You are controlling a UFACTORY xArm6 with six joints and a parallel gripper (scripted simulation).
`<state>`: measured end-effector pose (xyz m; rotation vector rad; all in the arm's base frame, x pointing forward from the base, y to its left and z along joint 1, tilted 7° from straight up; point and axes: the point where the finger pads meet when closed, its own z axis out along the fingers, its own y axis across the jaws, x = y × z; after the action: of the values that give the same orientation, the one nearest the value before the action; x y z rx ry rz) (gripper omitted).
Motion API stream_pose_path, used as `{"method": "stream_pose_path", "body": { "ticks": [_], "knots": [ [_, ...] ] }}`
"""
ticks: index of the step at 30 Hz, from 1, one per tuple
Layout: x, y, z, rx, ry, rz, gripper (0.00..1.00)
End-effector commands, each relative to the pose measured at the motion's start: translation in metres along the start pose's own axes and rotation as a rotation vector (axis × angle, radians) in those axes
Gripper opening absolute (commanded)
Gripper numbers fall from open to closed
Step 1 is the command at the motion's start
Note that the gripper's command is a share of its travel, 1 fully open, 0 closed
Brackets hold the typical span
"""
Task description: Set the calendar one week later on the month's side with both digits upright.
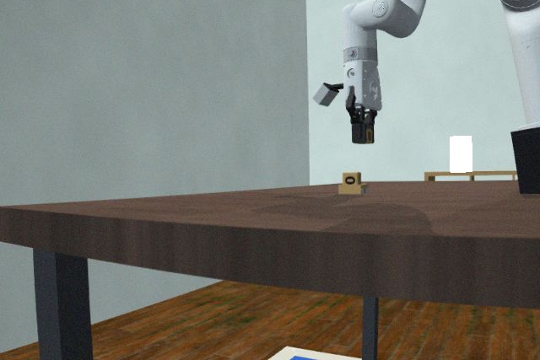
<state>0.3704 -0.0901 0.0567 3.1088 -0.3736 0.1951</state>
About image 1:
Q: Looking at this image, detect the yellow number cube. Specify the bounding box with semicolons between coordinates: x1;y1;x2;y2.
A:
343;172;361;185
356;129;372;144

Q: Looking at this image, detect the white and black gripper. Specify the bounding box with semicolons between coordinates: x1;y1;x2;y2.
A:
343;59;382;143

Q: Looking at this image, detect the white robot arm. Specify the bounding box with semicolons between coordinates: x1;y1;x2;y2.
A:
313;0;540;131

